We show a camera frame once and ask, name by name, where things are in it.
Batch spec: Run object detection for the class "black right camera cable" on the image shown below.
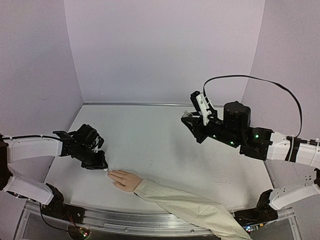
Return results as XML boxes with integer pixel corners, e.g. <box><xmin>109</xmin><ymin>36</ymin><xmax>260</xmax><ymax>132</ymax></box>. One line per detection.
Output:
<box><xmin>202</xmin><ymin>75</ymin><xmax>304</xmax><ymax>138</ymax></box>

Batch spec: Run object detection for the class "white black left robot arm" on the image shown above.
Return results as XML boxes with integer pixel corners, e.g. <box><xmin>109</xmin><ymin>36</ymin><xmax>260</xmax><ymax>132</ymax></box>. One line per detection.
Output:
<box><xmin>0</xmin><ymin>124</ymin><xmax>108</xmax><ymax>224</ymax></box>

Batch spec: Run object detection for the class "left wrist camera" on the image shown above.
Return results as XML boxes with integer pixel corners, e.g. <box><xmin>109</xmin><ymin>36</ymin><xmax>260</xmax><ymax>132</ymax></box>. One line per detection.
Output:
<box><xmin>90</xmin><ymin>135</ymin><xmax>105</xmax><ymax>150</ymax></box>

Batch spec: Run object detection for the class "beige sleeve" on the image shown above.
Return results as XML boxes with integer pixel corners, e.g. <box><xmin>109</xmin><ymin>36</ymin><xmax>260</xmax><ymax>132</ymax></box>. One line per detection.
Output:
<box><xmin>134</xmin><ymin>180</ymin><xmax>251</xmax><ymax>240</ymax></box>

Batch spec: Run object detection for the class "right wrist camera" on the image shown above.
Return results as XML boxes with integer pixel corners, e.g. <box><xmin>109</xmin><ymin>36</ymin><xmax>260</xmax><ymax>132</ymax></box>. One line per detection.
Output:
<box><xmin>190</xmin><ymin>91</ymin><xmax>218</xmax><ymax>126</ymax></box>

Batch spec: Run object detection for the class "mannequin hand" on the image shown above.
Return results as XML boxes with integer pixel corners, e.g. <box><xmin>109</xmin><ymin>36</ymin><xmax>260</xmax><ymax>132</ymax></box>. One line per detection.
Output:
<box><xmin>107</xmin><ymin>170</ymin><xmax>143</xmax><ymax>193</ymax></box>

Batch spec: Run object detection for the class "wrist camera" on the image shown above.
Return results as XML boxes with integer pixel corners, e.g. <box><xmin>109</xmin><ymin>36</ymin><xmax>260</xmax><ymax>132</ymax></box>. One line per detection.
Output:
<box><xmin>190</xmin><ymin>91</ymin><xmax>218</xmax><ymax>126</ymax></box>
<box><xmin>90</xmin><ymin>135</ymin><xmax>105</xmax><ymax>150</ymax></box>

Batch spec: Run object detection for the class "aluminium base frame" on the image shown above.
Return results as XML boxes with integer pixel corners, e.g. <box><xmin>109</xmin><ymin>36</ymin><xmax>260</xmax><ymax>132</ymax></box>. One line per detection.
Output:
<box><xmin>14</xmin><ymin>101</ymin><xmax>301</xmax><ymax>240</ymax></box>

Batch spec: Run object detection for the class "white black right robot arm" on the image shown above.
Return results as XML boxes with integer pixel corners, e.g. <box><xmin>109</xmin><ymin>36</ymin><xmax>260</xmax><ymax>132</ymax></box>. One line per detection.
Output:
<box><xmin>181</xmin><ymin>100</ymin><xmax>320</xmax><ymax>227</ymax></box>

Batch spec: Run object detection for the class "clear glitter nail polish bottle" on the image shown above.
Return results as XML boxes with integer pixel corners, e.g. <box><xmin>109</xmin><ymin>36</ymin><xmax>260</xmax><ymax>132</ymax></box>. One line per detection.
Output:
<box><xmin>182</xmin><ymin>110</ymin><xmax>194</xmax><ymax>118</ymax></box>

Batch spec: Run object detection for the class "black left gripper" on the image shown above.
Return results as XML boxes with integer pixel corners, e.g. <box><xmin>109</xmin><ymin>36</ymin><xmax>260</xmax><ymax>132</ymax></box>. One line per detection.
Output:
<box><xmin>76</xmin><ymin>144</ymin><xmax>108</xmax><ymax>171</ymax></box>

